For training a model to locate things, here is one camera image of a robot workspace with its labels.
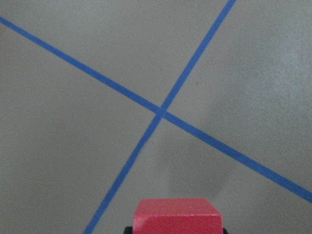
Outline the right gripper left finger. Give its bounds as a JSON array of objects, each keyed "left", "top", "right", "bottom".
[{"left": 123, "top": 226, "right": 133, "bottom": 234}]

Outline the red block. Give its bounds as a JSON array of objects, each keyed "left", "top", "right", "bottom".
[{"left": 133, "top": 198, "right": 224, "bottom": 234}]

